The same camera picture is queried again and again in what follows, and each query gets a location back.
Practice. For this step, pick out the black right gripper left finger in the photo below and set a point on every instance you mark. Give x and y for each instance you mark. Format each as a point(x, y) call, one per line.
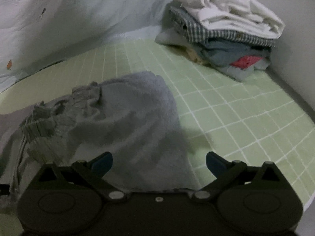
point(90, 174)

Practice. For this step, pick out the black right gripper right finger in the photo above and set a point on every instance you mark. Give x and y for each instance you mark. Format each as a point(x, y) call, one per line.
point(228, 174)

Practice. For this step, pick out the grey sweatpants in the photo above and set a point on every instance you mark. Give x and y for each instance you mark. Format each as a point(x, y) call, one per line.
point(133, 117)

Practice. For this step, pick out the green grid mat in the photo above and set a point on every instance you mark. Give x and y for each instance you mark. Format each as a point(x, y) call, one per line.
point(252, 121)

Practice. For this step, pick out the red folded garment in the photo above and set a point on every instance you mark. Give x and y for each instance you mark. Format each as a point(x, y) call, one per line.
point(246, 61)

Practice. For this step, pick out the blue folded jeans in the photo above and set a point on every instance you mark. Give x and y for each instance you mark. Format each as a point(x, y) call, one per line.
point(222, 53)

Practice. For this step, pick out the yellow folded garment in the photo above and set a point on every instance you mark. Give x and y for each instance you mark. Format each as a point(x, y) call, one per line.
point(195, 57)

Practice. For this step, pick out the checkered folded shirt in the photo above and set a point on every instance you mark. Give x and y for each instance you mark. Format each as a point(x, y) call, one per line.
point(194, 32)

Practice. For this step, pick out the light blue carrot-print quilt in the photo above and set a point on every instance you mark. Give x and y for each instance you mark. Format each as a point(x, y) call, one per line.
point(38, 33)

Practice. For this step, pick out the white folded garment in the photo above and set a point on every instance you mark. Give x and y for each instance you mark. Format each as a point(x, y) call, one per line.
point(246, 16)

